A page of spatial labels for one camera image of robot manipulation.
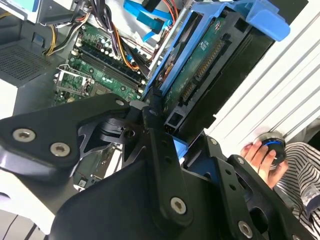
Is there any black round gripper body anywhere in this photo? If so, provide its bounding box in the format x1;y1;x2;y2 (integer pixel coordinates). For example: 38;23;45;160
47;158;238;240

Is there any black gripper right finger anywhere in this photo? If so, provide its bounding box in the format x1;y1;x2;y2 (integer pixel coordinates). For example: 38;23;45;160
181;134;311;240

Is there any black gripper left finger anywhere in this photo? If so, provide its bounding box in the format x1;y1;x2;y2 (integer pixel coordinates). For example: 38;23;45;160
0;86;195;227

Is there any round black tool blue ring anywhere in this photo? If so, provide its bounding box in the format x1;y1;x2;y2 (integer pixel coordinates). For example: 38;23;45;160
254;133;287;166

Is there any hard disk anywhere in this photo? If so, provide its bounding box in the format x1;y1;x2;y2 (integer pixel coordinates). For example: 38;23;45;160
146;0;291;163

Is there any person hand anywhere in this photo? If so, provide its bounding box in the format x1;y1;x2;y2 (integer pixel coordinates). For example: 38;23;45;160
241;141;290;190

